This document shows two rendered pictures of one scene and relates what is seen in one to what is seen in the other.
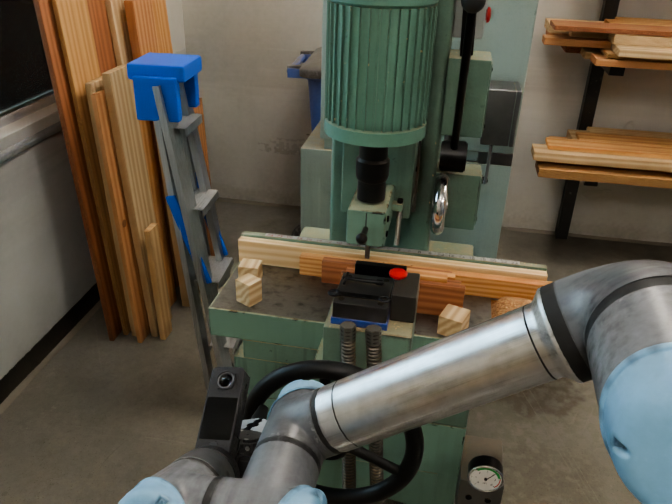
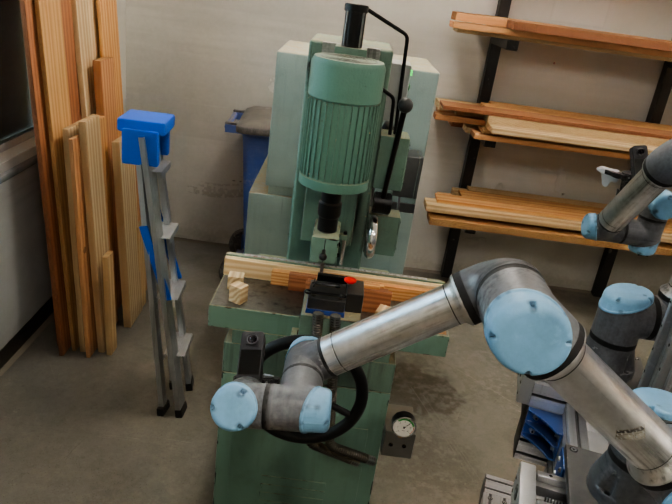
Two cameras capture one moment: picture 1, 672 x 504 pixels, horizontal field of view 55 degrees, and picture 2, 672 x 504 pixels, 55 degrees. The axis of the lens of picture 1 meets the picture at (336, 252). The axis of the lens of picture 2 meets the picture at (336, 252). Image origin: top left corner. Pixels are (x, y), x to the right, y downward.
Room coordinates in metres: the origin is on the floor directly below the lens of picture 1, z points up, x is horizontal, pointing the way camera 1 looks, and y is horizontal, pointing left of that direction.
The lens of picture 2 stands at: (-0.43, 0.19, 1.67)
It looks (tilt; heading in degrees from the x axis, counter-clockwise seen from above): 23 degrees down; 349
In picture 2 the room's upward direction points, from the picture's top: 8 degrees clockwise
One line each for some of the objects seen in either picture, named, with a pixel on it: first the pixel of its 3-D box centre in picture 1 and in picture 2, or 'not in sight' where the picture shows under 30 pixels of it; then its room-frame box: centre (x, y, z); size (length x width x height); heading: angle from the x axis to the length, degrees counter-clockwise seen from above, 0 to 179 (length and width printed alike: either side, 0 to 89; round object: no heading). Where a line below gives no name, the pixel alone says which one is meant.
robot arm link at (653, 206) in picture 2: not in sight; (658, 202); (1.13, -0.99, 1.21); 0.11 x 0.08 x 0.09; 170
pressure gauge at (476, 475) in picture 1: (484, 475); (403, 426); (0.84, -0.28, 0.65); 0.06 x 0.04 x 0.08; 80
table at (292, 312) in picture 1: (376, 325); (329, 320); (0.98, -0.08, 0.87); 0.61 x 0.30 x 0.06; 80
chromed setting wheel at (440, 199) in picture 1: (439, 204); (371, 236); (1.20, -0.21, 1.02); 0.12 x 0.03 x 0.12; 170
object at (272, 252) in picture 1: (386, 266); (334, 279); (1.10, -0.10, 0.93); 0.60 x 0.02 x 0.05; 80
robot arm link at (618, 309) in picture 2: not in sight; (624, 312); (0.89, -0.82, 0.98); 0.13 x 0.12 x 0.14; 80
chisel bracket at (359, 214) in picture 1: (371, 216); (325, 243); (1.11, -0.07, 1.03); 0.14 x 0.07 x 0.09; 170
